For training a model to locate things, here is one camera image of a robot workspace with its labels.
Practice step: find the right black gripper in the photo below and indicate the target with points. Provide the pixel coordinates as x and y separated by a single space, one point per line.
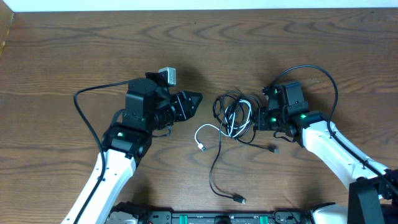
261 119

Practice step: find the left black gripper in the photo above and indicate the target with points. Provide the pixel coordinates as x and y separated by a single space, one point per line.
178 106

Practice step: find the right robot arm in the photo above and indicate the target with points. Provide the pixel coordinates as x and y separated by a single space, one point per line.
372 186

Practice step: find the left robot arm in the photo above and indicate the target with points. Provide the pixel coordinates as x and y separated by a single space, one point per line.
149 106

